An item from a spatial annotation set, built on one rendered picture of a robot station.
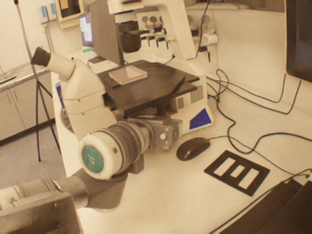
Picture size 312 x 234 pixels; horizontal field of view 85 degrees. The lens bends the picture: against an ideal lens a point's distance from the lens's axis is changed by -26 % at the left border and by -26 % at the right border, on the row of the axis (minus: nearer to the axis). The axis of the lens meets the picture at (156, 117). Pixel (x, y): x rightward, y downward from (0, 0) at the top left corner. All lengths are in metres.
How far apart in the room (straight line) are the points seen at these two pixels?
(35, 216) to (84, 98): 0.36
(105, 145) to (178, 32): 0.48
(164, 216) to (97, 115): 0.31
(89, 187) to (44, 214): 0.13
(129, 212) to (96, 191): 0.15
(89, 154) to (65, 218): 0.12
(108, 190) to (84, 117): 0.25
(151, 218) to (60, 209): 0.25
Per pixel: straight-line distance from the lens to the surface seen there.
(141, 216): 0.51
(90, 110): 0.58
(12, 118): 2.88
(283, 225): 0.38
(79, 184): 0.40
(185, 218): 0.49
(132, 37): 0.65
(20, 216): 0.29
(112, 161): 0.35
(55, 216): 0.31
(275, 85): 0.96
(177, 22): 0.71
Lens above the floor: 1.17
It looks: 29 degrees down
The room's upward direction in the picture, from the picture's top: 10 degrees counter-clockwise
